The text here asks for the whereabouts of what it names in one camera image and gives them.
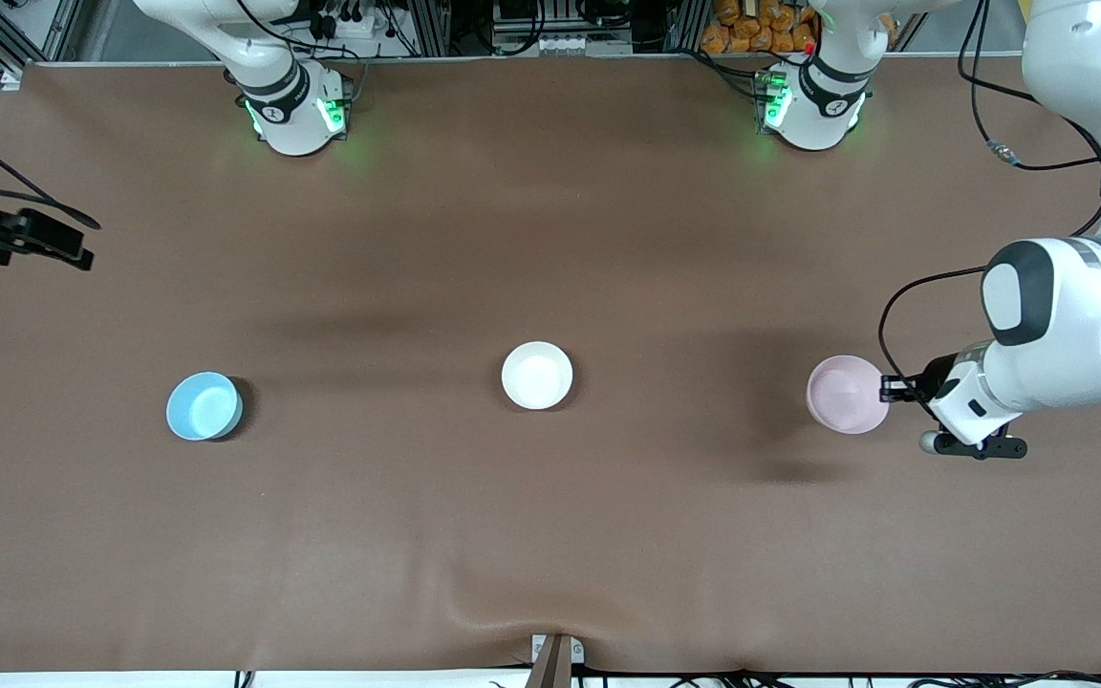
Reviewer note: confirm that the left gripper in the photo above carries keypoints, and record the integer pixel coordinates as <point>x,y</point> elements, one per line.
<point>934,377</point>

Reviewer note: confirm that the pink bowl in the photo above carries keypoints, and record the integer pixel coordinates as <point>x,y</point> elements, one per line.
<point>842,395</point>

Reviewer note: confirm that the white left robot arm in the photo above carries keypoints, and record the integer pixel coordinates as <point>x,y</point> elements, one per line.
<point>1067,315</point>

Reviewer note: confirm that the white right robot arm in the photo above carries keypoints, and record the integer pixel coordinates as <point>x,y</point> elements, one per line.
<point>283,86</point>

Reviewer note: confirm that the blue bowl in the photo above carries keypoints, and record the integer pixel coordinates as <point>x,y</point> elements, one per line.
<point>202,406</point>

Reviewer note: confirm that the white bowl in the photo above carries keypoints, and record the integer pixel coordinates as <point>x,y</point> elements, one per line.
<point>537,376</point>

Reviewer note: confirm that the brown table mat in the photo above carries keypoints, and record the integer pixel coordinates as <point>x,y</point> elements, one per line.
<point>550,535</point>

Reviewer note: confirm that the orange snack pile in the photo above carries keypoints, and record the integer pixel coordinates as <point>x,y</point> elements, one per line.
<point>761,24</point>

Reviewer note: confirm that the metal table clamp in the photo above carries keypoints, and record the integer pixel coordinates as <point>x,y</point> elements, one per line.
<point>555,659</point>

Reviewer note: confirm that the white power strip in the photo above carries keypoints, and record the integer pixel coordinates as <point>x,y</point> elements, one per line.
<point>584,43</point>

